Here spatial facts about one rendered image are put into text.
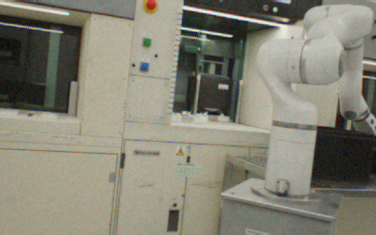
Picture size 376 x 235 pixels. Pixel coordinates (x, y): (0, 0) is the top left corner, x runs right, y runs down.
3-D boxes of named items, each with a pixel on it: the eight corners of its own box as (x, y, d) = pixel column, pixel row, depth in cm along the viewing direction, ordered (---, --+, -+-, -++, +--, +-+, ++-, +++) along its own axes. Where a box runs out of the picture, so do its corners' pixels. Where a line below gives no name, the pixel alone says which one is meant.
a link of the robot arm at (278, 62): (309, 131, 99) (321, 34, 98) (243, 121, 109) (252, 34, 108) (322, 130, 110) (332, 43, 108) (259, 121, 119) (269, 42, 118)
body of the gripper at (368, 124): (374, 108, 167) (384, 128, 171) (355, 106, 176) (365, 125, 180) (364, 120, 165) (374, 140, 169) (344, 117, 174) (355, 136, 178)
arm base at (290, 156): (316, 209, 96) (326, 133, 95) (242, 193, 104) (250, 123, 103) (326, 194, 113) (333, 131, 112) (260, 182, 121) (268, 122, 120)
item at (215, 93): (193, 113, 227) (199, 58, 225) (182, 111, 246) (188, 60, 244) (231, 117, 235) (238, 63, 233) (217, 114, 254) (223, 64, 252)
